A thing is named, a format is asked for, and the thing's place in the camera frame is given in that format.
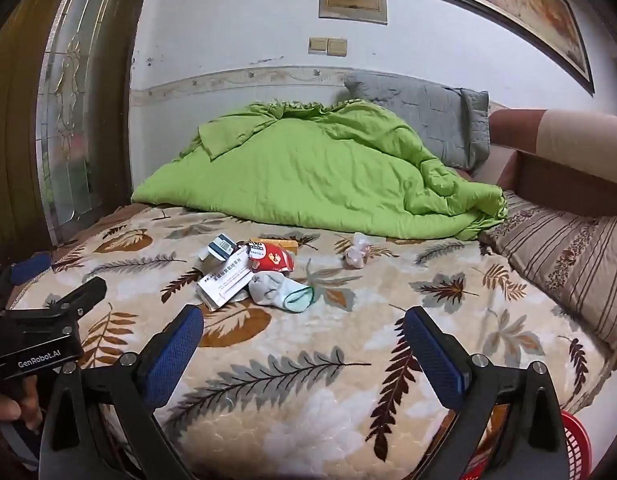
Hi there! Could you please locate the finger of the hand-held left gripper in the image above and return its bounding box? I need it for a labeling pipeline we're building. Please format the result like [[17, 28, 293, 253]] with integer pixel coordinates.
[[43, 276, 108, 326], [0, 252, 53, 308]]

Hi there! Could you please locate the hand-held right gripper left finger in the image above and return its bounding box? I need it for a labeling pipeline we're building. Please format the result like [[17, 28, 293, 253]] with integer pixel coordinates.
[[38, 304, 205, 480]]

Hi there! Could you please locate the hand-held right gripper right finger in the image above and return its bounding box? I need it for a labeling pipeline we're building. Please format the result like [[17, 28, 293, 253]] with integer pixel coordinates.
[[403, 306, 571, 480]]

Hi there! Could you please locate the white medicine box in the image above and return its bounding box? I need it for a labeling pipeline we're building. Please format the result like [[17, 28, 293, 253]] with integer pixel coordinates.
[[196, 246, 254, 311]]

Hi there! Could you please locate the white plastic wad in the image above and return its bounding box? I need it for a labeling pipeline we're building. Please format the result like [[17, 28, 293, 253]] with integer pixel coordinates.
[[344, 232, 375, 267]]

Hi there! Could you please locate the orange box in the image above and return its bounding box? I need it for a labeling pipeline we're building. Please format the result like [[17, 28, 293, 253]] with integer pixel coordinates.
[[256, 237, 299, 254]]

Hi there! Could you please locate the red plastic basket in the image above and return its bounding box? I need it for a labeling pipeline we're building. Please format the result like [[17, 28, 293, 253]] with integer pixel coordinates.
[[458, 409, 597, 480]]

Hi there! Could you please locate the person's left hand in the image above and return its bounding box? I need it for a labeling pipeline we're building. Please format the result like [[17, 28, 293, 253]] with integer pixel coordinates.
[[0, 375, 44, 433]]

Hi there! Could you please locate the grey sock with mint toe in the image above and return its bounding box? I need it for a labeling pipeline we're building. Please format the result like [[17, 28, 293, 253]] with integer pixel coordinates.
[[248, 272, 314, 314]]

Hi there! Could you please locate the small blue white box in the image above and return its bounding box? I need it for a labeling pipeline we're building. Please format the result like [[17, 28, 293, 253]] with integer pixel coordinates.
[[207, 235, 239, 262]]

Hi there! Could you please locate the leaf print blanket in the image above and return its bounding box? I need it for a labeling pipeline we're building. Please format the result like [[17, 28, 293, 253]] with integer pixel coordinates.
[[3, 200, 617, 480]]

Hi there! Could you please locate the red snack packet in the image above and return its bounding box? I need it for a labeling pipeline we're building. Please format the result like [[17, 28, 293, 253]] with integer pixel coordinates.
[[246, 240, 295, 275]]

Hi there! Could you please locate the wooden door with leaded glass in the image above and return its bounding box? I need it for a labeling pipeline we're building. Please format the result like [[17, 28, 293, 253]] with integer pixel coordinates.
[[0, 0, 156, 261]]

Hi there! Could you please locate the striped beige pillow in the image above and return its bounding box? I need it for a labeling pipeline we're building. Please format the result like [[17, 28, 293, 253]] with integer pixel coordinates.
[[478, 190, 617, 361]]

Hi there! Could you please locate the green quilt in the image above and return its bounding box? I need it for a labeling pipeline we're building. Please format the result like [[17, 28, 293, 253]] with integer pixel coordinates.
[[131, 101, 509, 242]]

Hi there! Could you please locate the brown padded headboard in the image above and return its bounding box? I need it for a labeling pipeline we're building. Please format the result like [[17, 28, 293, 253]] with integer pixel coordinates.
[[475, 107, 617, 218]]

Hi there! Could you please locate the grey quilted pillow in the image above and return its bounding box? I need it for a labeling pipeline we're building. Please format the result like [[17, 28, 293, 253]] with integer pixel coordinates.
[[344, 71, 490, 171]]

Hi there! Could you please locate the framed painting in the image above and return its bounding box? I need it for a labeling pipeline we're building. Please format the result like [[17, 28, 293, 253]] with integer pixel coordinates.
[[382, 0, 595, 96]]

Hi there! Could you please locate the framed wall plaque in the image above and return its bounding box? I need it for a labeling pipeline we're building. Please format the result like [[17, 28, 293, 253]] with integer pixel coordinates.
[[318, 0, 389, 25]]

